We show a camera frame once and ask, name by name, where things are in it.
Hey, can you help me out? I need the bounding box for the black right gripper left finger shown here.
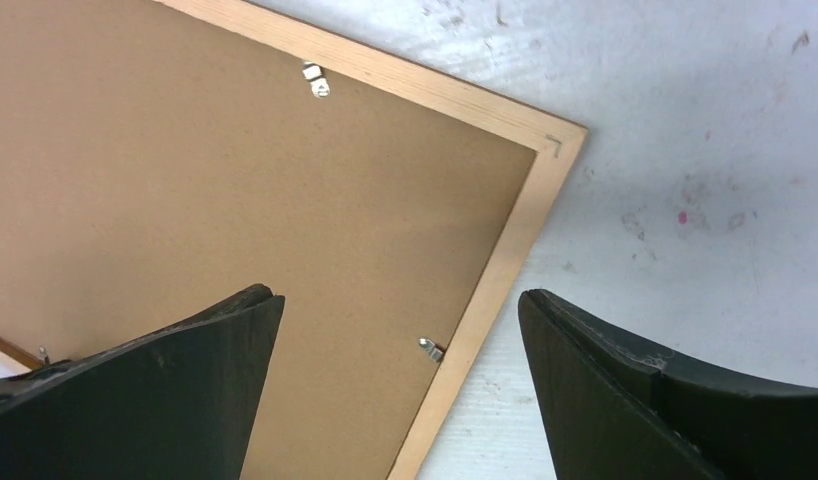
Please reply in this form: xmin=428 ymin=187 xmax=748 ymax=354
xmin=0 ymin=284 xmax=285 ymax=479

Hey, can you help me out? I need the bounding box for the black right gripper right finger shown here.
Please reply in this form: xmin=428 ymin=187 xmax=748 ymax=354
xmin=518 ymin=289 xmax=818 ymax=479

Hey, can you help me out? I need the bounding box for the brown backing board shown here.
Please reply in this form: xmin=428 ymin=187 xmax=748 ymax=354
xmin=0 ymin=0 xmax=537 ymax=480

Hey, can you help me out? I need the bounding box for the metal frame turn clip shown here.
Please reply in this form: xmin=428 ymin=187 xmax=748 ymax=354
xmin=418 ymin=337 xmax=445 ymax=363

